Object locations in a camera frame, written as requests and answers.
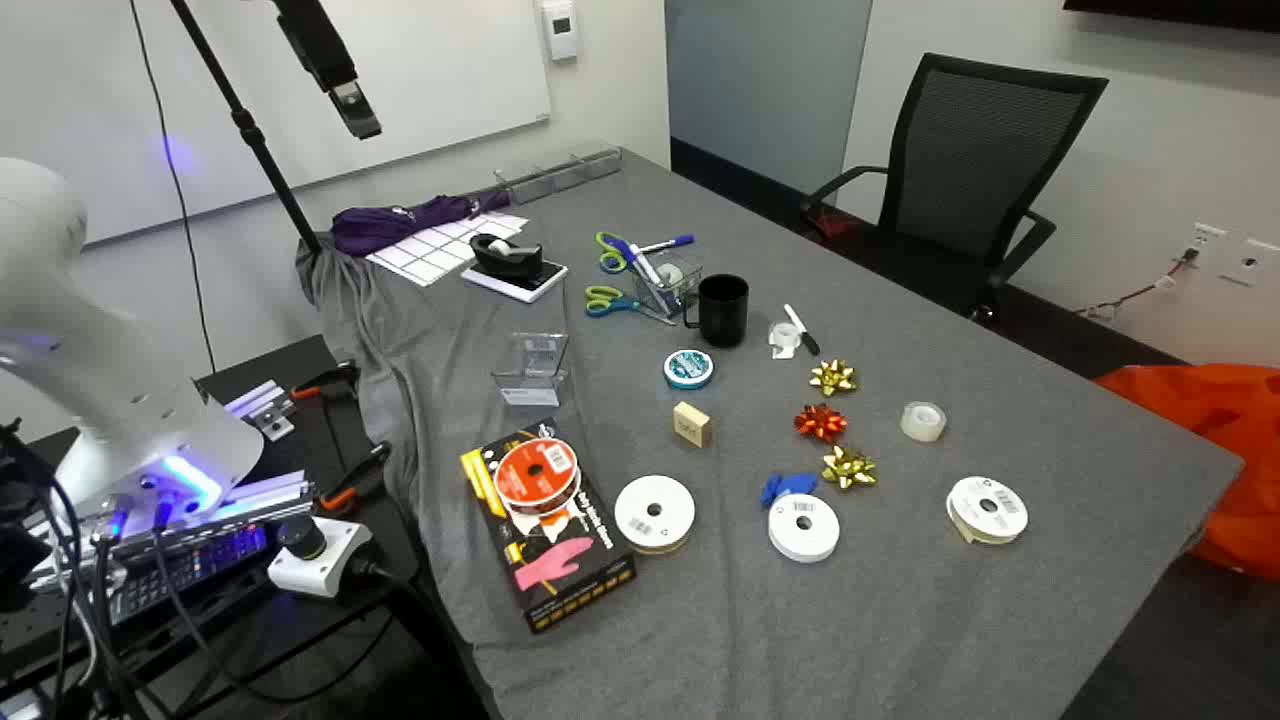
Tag black equipment cart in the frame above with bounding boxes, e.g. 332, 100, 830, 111
0, 330, 452, 720

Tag clear acrylic holder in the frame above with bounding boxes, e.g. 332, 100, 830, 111
492, 328, 576, 413

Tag black camera on stand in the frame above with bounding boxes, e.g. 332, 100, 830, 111
273, 0, 389, 145

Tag gold gift bow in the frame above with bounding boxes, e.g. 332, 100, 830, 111
804, 355, 859, 398
818, 445, 879, 496

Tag white wall outlet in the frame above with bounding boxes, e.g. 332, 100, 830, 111
1187, 215, 1233, 263

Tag white controller black knob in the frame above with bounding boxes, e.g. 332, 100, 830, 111
263, 510, 377, 600

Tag clear tape roll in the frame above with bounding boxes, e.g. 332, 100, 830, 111
895, 395, 953, 446

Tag black office chair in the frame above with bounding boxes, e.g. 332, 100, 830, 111
799, 52, 1114, 314

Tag white wall thermostat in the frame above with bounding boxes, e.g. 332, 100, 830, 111
538, 0, 584, 66

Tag grey glass wall panel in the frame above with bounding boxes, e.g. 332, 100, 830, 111
666, 0, 878, 192

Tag red ribbon spool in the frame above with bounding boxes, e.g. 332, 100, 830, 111
489, 431, 584, 517

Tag green blue scissors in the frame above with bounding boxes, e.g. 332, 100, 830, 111
582, 278, 648, 323
594, 228, 645, 276

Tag white marker black cap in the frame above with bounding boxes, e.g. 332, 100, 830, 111
779, 299, 824, 360

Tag white label sheet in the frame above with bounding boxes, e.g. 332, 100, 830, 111
366, 213, 531, 292

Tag white whiteboard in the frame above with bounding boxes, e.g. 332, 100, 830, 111
0, 0, 557, 250

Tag purple cloth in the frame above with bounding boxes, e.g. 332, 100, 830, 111
330, 188, 515, 259

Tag white black flat box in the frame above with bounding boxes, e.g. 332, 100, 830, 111
460, 250, 573, 302

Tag black mug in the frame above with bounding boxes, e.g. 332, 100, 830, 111
695, 272, 753, 350

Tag blue gift bow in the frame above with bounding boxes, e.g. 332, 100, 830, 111
758, 466, 820, 510

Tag clear square plastic container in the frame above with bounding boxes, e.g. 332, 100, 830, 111
635, 250, 707, 328

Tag white spool gold ribbon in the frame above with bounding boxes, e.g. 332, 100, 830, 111
612, 471, 700, 559

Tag grey tablecloth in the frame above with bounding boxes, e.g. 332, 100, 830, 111
297, 145, 1249, 720

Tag black camera stand pole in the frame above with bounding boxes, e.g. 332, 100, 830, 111
167, 0, 332, 255

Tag red gift bow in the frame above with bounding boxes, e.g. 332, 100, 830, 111
792, 398, 851, 445

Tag orange bag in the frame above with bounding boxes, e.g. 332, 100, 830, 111
1096, 360, 1280, 582

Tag black product box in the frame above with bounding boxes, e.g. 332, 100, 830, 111
458, 417, 641, 636

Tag black tape dispenser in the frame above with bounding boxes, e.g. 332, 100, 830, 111
467, 228, 550, 278

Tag blue round tin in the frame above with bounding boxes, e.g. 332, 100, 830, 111
659, 343, 721, 391

